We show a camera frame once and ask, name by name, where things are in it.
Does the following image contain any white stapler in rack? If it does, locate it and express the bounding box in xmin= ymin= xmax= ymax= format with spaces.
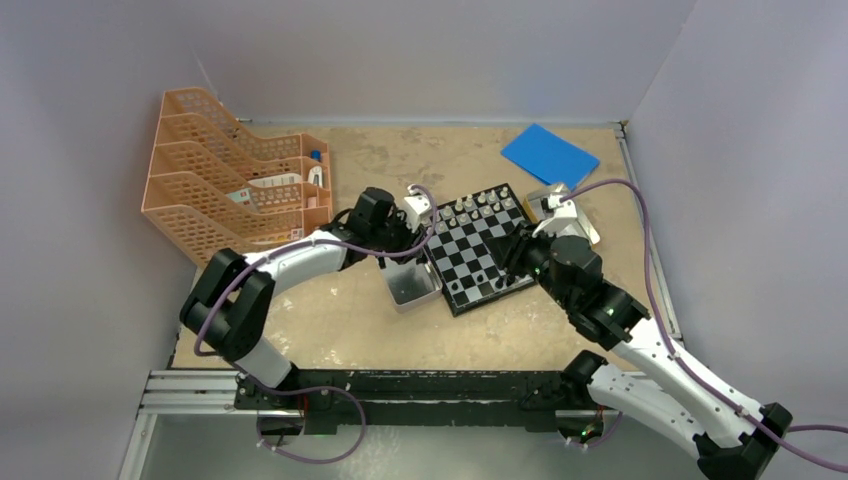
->
xmin=308 ymin=166 xmax=324 ymax=188

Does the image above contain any orange plastic file rack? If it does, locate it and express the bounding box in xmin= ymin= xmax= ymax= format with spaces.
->
xmin=141 ymin=87 xmax=334 ymax=266

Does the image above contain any blue notebook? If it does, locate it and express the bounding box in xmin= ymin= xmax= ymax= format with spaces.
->
xmin=501 ymin=124 xmax=600 ymax=190

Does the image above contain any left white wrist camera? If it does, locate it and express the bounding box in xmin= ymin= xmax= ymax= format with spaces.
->
xmin=399 ymin=184 xmax=434 ymax=231

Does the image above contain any white label box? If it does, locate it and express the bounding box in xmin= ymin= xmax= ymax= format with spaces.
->
xmin=248 ymin=172 xmax=303 ymax=188

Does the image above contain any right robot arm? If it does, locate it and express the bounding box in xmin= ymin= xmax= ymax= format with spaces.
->
xmin=484 ymin=225 xmax=792 ymax=479

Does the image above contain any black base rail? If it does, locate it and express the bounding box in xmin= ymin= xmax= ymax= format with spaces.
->
xmin=234 ymin=369 xmax=616 ymax=441

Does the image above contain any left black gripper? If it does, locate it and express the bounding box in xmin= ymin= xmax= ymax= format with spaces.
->
xmin=368 ymin=207 xmax=424 ymax=265

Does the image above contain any black white chess board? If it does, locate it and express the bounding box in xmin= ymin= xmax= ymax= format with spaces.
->
xmin=425 ymin=183 xmax=534 ymax=317

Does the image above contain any silver metal tin tray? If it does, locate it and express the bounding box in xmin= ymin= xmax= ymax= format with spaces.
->
xmin=380 ymin=258 xmax=443 ymax=313

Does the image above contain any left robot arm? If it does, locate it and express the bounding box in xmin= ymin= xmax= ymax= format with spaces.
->
xmin=179 ymin=184 xmax=438 ymax=409

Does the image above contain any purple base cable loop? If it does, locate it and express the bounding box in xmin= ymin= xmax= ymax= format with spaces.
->
xmin=256 ymin=387 xmax=368 ymax=466

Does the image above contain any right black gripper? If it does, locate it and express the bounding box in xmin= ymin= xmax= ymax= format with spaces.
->
xmin=485 ymin=220 xmax=575 ymax=310

